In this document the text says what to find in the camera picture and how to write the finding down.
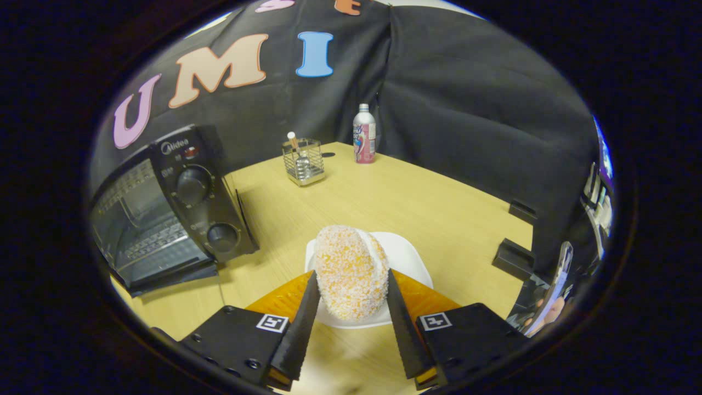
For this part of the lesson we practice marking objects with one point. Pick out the black table clamp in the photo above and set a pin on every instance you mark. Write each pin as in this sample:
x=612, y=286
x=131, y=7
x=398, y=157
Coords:
x=513, y=258
x=522, y=211

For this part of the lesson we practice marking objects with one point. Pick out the white plate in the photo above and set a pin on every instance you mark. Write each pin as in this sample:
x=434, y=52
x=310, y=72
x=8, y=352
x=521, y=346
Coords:
x=406, y=255

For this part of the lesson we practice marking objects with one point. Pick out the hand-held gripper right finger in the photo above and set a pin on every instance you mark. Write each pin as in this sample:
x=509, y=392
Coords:
x=403, y=334

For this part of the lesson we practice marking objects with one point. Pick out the black toaster oven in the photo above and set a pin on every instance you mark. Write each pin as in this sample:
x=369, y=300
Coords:
x=192, y=186

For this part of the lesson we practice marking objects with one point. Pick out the drink bottle with pink label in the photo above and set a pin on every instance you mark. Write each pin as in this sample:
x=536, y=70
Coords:
x=364, y=137

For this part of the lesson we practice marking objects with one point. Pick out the glass shaker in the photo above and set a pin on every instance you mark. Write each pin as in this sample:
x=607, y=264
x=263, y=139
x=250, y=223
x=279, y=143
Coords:
x=303, y=164

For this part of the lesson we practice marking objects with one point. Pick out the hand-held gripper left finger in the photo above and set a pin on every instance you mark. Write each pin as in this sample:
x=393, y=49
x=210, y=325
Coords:
x=299, y=334

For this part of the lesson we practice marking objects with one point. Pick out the black backdrop cloth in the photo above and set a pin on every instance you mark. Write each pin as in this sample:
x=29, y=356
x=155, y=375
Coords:
x=466, y=99

